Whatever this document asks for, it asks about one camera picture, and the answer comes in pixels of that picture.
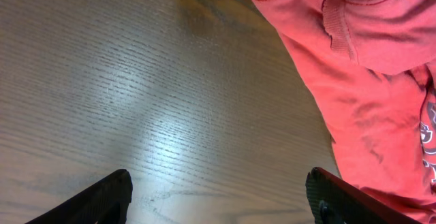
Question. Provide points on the orange soccer t-shirt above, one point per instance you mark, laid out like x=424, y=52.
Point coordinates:
x=370, y=66

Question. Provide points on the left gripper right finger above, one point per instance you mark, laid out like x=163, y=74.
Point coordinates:
x=333, y=201

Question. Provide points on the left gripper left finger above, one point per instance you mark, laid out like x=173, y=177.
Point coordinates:
x=105, y=202

